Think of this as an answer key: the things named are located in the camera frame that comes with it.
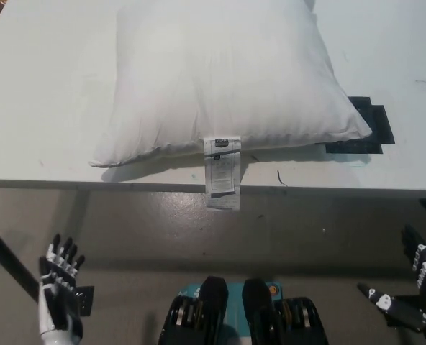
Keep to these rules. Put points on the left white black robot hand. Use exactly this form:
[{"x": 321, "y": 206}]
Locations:
[{"x": 56, "y": 287}]

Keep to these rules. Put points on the white pillow with label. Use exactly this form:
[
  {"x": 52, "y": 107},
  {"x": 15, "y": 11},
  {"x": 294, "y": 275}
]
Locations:
[{"x": 216, "y": 79}]

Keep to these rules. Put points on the black diagonal table leg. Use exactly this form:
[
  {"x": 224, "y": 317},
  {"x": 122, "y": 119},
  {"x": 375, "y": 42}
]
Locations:
[{"x": 8, "y": 251}]

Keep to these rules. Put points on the black tape patch on table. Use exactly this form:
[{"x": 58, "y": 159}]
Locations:
[{"x": 373, "y": 133}]

